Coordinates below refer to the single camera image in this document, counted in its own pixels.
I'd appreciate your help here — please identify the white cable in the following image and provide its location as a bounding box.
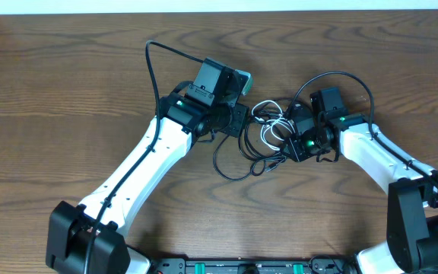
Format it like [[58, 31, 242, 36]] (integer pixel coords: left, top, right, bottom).
[[250, 100, 297, 152]]

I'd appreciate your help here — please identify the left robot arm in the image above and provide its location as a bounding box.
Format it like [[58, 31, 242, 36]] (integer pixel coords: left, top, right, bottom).
[[46, 58, 252, 273]]

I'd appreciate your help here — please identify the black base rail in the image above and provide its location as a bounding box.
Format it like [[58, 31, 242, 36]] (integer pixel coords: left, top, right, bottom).
[[148, 255, 360, 274]]

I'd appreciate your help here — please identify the left camera black cable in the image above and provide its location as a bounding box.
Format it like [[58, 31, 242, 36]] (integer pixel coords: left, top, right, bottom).
[[83, 40, 207, 274]]

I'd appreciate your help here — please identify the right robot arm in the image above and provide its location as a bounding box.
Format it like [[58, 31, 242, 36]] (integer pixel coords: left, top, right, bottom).
[[281, 88, 438, 273]]

